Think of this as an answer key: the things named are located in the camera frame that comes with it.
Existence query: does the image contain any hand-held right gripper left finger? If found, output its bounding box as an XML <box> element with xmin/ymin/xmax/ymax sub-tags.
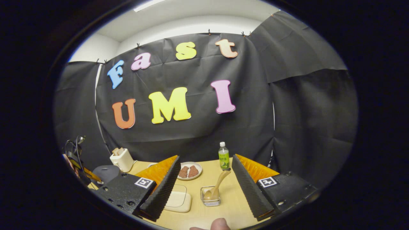
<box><xmin>96</xmin><ymin>156</ymin><xmax>181</xmax><ymax>222</ymax></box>

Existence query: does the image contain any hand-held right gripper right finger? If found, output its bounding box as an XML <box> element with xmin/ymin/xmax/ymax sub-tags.
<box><xmin>232</xmin><ymin>154</ymin><xmax>320</xmax><ymax>221</ymax></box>

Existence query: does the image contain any clear box of rice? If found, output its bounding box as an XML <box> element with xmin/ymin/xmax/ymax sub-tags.
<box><xmin>165</xmin><ymin>184</ymin><xmax>192</xmax><ymax>213</ymax></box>

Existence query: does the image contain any dark grey rice cooker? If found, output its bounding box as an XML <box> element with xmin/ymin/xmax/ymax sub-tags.
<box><xmin>93</xmin><ymin>165</ymin><xmax>121</xmax><ymax>186</ymax></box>

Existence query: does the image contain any wooden spoon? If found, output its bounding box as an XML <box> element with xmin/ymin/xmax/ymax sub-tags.
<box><xmin>204</xmin><ymin>170</ymin><xmax>231</xmax><ymax>201</ymax></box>

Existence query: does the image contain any clear chopstick holder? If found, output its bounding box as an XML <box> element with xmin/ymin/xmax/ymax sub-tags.
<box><xmin>200</xmin><ymin>186</ymin><xmax>221</xmax><ymax>207</ymax></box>

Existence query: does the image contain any green tea bottle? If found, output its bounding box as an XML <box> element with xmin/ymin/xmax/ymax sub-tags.
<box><xmin>219</xmin><ymin>142</ymin><xmax>230</xmax><ymax>171</ymax></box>

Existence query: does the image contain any white round plate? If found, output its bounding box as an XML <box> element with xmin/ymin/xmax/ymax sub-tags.
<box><xmin>177</xmin><ymin>162</ymin><xmax>203</xmax><ymax>180</ymax></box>

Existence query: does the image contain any ceiling light panel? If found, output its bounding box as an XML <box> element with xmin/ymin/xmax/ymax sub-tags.
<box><xmin>134</xmin><ymin>0</ymin><xmax>166</xmax><ymax>12</ymax></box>

